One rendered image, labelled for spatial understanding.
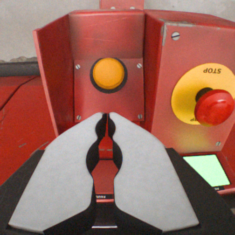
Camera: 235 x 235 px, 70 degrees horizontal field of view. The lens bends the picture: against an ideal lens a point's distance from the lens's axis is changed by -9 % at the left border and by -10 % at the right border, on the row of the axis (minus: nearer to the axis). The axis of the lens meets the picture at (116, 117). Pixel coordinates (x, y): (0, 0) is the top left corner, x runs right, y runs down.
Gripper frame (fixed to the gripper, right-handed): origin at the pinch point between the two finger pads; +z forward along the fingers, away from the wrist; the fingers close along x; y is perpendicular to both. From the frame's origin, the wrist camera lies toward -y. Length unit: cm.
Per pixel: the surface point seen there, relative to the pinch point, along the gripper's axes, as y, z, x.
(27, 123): 21.1, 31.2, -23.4
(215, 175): 9.9, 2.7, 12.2
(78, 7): -8, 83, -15
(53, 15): -6, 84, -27
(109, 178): 9.9, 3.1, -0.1
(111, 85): 2.1, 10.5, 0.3
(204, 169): 9.8, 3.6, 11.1
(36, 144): 21.9, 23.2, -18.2
